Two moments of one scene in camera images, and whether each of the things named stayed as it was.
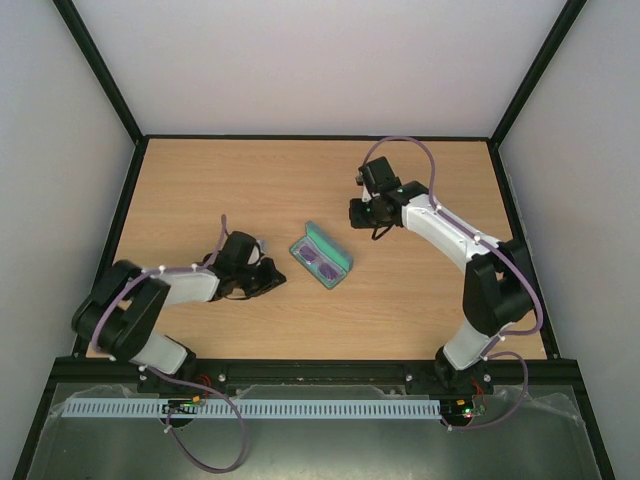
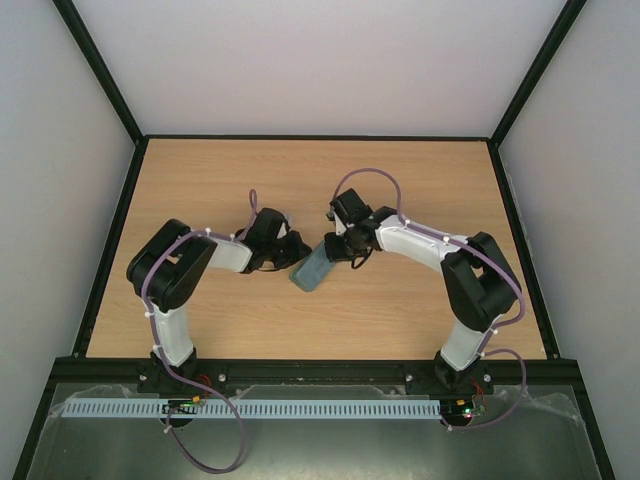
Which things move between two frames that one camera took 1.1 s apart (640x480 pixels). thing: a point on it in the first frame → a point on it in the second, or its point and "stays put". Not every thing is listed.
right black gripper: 357,213 → 335,245
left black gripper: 270,279 → 299,250
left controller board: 182,406 stays put
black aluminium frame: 84,369 stays put
